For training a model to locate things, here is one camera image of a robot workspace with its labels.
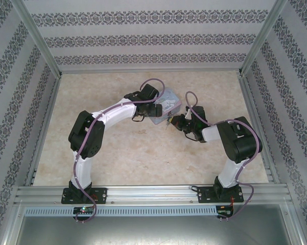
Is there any aluminium mounting rail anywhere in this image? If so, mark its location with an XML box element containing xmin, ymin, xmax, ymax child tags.
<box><xmin>14</xmin><ymin>184</ymin><xmax>289</xmax><ymax>205</ymax></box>

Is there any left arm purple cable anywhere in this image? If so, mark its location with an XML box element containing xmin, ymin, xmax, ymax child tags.
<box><xmin>73</xmin><ymin>78</ymin><xmax>166</xmax><ymax>223</ymax></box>

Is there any aluminium frame post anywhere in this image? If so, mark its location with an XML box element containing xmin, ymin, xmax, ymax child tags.
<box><xmin>11</xmin><ymin>0</ymin><xmax>64</xmax><ymax>79</ymax></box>
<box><xmin>238</xmin><ymin>0</ymin><xmax>288</xmax><ymax>76</ymax></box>

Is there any left aluminium frame post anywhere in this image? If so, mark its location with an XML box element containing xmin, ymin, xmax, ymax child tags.
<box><xmin>11</xmin><ymin>0</ymin><xmax>64</xmax><ymax>79</ymax></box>

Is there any right aluminium side rail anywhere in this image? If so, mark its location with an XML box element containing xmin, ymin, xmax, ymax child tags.
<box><xmin>239</xmin><ymin>75</ymin><xmax>281</xmax><ymax>184</ymax></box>

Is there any right aluminium frame post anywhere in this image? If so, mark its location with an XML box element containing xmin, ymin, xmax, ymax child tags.
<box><xmin>238</xmin><ymin>0</ymin><xmax>288</xmax><ymax>76</ymax></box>

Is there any aluminium side rail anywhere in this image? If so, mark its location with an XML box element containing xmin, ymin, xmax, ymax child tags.
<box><xmin>239</xmin><ymin>75</ymin><xmax>281</xmax><ymax>184</ymax></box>
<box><xmin>24</xmin><ymin>76</ymin><xmax>62</xmax><ymax>187</ymax></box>

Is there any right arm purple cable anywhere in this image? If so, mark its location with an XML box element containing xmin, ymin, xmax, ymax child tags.
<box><xmin>185</xmin><ymin>91</ymin><xmax>263</xmax><ymax>221</ymax></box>

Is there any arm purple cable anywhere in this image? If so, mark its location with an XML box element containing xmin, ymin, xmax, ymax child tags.
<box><xmin>185</xmin><ymin>91</ymin><xmax>263</xmax><ymax>221</ymax></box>
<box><xmin>73</xmin><ymin>78</ymin><xmax>166</xmax><ymax>223</ymax></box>

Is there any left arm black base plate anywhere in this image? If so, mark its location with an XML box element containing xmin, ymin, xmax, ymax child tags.
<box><xmin>62</xmin><ymin>187</ymin><xmax>108</xmax><ymax>205</ymax></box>

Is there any grey metal sheet panel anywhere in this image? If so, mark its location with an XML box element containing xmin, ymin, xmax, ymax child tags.
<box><xmin>15</xmin><ymin>204</ymin><xmax>302</xmax><ymax>245</ymax></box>

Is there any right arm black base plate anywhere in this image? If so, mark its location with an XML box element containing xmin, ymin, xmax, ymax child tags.
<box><xmin>197</xmin><ymin>186</ymin><xmax>245</xmax><ymax>204</ymax></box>

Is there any light blue illustrated pouch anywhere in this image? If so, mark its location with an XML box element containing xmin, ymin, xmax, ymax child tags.
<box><xmin>149</xmin><ymin>86</ymin><xmax>181</xmax><ymax>126</ymax></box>

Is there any grey slotted cable duct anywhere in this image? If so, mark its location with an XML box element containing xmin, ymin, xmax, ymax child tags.
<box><xmin>24</xmin><ymin>206</ymin><xmax>218</xmax><ymax>216</ymax></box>

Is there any left aluminium side rail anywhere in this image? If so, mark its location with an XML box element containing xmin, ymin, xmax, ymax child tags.
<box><xmin>24</xmin><ymin>76</ymin><xmax>62</xmax><ymax>187</ymax></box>

